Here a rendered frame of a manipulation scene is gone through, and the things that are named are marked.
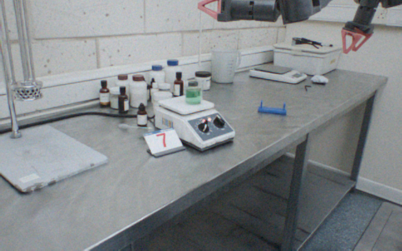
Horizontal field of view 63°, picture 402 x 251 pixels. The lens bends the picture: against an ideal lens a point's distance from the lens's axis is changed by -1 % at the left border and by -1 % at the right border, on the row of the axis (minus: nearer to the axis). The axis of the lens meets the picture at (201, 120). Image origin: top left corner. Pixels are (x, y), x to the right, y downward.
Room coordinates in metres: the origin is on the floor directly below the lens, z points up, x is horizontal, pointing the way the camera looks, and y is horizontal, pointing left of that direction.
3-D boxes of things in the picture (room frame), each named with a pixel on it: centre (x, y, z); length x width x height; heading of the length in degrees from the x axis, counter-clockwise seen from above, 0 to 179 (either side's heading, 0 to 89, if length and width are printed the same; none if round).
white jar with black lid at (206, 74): (1.41, 0.01, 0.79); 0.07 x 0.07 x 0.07
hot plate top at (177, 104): (0.91, 0.05, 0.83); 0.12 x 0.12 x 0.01; 45
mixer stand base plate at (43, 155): (0.71, 0.39, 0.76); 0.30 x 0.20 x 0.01; 51
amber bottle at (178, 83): (1.28, 0.10, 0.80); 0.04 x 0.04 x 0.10
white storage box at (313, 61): (2.01, -0.61, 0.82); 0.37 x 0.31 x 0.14; 144
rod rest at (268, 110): (1.13, -0.25, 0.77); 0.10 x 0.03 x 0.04; 80
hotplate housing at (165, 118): (0.89, 0.03, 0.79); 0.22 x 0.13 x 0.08; 45
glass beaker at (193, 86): (0.90, 0.03, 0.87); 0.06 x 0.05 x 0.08; 163
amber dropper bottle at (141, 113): (0.94, 0.18, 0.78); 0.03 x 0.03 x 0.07
